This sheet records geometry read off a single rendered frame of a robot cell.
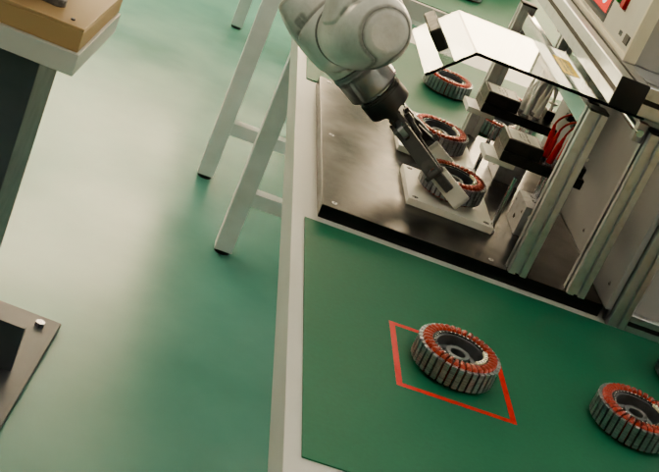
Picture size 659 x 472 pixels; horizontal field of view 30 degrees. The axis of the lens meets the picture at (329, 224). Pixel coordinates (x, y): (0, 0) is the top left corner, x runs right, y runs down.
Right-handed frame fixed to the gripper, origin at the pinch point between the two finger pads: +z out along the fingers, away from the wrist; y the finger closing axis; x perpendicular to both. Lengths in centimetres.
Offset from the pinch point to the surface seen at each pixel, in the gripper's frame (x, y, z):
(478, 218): -0.5, -5.6, 5.7
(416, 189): 4.9, -2.9, -3.6
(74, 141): 104, 154, -19
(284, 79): 35, 114, -4
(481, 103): -9.7, 21.8, -0.2
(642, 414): -9, -53, 21
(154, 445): 84, 19, 17
